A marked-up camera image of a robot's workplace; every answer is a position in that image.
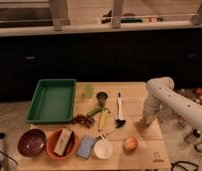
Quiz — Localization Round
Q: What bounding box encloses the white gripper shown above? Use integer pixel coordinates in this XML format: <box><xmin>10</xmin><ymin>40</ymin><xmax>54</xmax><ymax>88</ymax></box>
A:
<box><xmin>137</xmin><ymin>110</ymin><xmax>157</xmax><ymax>127</ymax></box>

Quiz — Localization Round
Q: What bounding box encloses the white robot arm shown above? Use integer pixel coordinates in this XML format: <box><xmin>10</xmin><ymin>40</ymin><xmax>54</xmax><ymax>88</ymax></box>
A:
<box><xmin>139</xmin><ymin>77</ymin><xmax>202</xmax><ymax>133</ymax></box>

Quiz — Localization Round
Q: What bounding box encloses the black metal ladle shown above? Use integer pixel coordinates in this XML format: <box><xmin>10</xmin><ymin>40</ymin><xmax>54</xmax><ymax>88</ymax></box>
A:
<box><xmin>95</xmin><ymin>120</ymin><xmax>126</xmax><ymax>140</ymax></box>

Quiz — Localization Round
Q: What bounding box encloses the yellow banana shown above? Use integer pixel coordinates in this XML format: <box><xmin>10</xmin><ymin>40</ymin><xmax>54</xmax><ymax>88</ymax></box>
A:
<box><xmin>98</xmin><ymin>109</ymin><xmax>111</xmax><ymax>132</ymax></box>

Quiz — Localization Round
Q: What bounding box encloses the spice bottle with dark cap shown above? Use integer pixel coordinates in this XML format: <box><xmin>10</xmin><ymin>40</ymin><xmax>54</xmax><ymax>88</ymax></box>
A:
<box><xmin>184</xmin><ymin>129</ymin><xmax>201</xmax><ymax>144</ymax></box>

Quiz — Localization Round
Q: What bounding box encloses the metal measuring cup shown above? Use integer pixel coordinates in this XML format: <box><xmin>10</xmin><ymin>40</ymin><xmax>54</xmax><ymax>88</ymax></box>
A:
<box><xmin>96</xmin><ymin>92</ymin><xmax>108</xmax><ymax>107</ymax></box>

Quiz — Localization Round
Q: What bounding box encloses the green vegetable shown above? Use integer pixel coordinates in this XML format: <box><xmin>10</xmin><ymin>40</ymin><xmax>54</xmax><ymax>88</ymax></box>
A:
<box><xmin>87</xmin><ymin>107</ymin><xmax>102</xmax><ymax>117</ymax></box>

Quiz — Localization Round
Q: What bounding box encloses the white cup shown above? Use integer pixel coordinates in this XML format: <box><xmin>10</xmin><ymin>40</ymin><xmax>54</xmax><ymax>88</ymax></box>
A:
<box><xmin>92</xmin><ymin>139</ymin><xmax>113</xmax><ymax>160</ymax></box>

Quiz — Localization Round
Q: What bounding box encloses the green translucent cup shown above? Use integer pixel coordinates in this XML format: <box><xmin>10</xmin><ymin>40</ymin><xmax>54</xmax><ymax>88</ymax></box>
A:
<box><xmin>82</xmin><ymin>84</ymin><xmax>94</xmax><ymax>99</ymax></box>

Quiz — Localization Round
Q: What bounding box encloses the red grape bunch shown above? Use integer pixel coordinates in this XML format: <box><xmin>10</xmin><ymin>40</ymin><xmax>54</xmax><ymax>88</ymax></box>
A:
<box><xmin>73</xmin><ymin>114</ymin><xmax>95</xmax><ymax>128</ymax></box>

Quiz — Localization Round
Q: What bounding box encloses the blue sponge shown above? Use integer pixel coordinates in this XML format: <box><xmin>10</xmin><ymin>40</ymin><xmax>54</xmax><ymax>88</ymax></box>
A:
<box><xmin>76</xmin><ymin>135</ymin><xmax>96</xmax><ymax>159</ymax></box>

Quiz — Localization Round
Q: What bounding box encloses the wooden block in bowl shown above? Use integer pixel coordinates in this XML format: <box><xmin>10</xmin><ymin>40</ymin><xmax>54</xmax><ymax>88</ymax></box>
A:
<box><xmin>54</xmin><ymin>128</ymin><xmax>72</xmax><ymax>156</ymax></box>

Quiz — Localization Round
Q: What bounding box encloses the orange bowl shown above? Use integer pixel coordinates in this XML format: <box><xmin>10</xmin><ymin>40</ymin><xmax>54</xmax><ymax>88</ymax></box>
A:
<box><xmin>46</xmin><ymin>128</ymin><xmax>79</xmax><ymax>161</ymax></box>

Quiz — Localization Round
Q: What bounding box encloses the green plastic tray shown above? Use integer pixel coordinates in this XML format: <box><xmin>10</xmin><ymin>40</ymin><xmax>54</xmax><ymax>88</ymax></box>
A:
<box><xmin>26</xmin><ymin>79</ymin><xmax>76</xmax><ymax>124</ymax></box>

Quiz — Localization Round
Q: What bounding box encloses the dark purple bowl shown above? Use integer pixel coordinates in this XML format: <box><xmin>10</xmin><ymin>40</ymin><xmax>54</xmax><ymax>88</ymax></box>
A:
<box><xmin>18</xmin><ymin>129</ymin><xmax>46</xmax><ymax>157</ymax></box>

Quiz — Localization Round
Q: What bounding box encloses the white handled spatula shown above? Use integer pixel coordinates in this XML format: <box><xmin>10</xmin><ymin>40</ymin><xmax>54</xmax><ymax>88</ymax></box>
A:
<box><xmin>117</xmin><ymin>92</ymin><xmax>124</xmax><ymax>121</ymax></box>

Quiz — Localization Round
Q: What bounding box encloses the black cable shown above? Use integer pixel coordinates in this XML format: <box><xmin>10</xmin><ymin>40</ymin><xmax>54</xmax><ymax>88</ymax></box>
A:
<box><xmin>170</xmin><ymin>160</ymin><xmax>200</xmax><ymax>171</ymax></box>

